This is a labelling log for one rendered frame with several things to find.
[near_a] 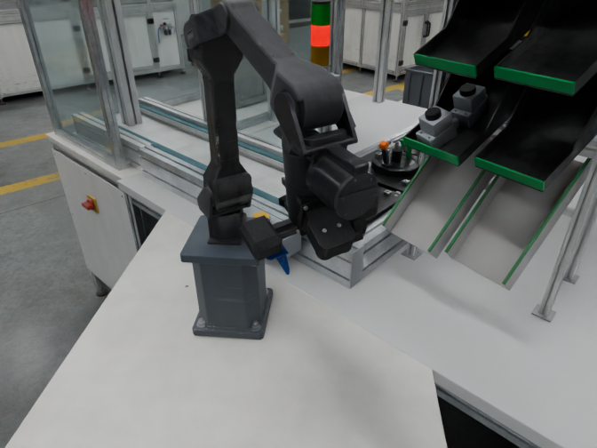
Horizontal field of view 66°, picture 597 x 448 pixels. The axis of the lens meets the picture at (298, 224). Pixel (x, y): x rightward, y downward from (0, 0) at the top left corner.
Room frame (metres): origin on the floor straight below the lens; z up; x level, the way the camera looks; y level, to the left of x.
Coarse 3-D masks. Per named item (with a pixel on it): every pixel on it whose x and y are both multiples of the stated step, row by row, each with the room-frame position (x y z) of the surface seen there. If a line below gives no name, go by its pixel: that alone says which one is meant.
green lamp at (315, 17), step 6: (312, 6) 1.28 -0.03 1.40; (318, 6) 1.26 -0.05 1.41; (324, 6) 1.26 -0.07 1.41; (312, 12) 1.27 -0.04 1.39; (318, 12) 1.26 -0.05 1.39; (324, 12) 1.26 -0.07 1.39; (312, 18) 1.27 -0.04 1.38; (318, 18) 1.26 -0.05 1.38; (324, 18) 1.26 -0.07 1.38; (312, 24) 1.27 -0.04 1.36; (318, 24) 1.26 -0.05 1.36; (324, 24) 1.26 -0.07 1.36
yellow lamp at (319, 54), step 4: (312, 48) 1.27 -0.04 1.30; (316, 48) 1.26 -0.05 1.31; (320, 48) 1.26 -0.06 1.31; (324, 48) 1.26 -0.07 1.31; (328, 48) 1.27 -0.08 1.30; (312, 52) 1.27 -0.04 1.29; (316, 52) 1.26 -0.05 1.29; (320, 52) 1.26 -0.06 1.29; (324, 52) 1.26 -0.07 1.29; (328, 52) 1.27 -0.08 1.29; (312, 56) 1.27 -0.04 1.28; (316, 56) 1.26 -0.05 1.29; (320, 56) 1.26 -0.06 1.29; (324, 56) 1.26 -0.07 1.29; (328, 56) 1.27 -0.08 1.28; (312, 60) 1.27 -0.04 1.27; (316, 60) 1.26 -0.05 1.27; (320, 60) 1.26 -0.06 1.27; (324, 60) 1.26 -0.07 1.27; (328, 60) 1.28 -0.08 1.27; (320, 64) 1.26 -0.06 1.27; (324, 64) 1.26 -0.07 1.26; (328, 64) 1.28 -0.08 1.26
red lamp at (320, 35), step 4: (312, 28) 1.27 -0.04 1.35; (316, 28) 1.26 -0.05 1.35; (320, 28) 1.26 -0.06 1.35; (324, 28) 1.26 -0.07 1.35; (328, 28) 1.27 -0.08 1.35; (312, 32) 1.27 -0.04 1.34; (316, 32) 1.26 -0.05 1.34; (320, 32) 1.26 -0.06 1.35; (324, 32) 1.26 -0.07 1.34; (328, 32) 1.27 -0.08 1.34; (312, 36) 1.27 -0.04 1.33; (316, 36) 1.26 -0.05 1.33; (320, 36) 1.26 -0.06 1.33; (324, 36) 1.26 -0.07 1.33; (328, 36) 1.27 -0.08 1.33; (312, 40) 1.27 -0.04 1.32; (316, 40) 1.26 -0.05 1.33; (320, 40) 1.26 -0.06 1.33; (324, 40) 1.26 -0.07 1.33; (328, 40) 1.27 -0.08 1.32; (312, 44) 1.27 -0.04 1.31; (316, 44) 1.26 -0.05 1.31; (320, 44) 1.26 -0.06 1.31; (324, 44) 1.26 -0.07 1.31; (328, 44) 1.27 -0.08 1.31
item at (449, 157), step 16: (496, 64) 1.02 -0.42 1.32; (448, 80) 0.94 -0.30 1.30; (464, 80) 0.98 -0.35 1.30; (480, 80) 1.00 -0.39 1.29; (496, 80) 0.99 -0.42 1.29; (448, 96) 0.95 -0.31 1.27; (496, 96) 0.94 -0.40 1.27; (512, 96) 0.86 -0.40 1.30; (496, 112) 0.83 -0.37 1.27; (512, 112) 0.87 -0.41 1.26; (416, 128) 0.90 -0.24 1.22; (464, 128) 0.87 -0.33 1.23; (480, 128) 0.86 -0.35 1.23; (496, 128) 0.84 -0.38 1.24; (416, 144) 0.85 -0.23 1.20; (448, 144) 0.84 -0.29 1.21; (464, 144) 0.83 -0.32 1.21; (480, 144) 0.82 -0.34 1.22; (448, 160) 0.80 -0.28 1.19; (464, 160) 0.79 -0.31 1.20
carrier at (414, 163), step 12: (396, 144) 1.25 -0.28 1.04; (372, 156) 1.33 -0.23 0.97; (396, 156) 1.24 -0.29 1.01; (408, 156) 1.27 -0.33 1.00; (372, 168) 1.25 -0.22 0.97; (384, 168) 1.21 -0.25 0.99; (396, 168) 1.21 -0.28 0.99; (408, 168) 1.20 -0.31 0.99; (384, 180) 1.16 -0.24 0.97; (396, 180) 1.16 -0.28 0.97
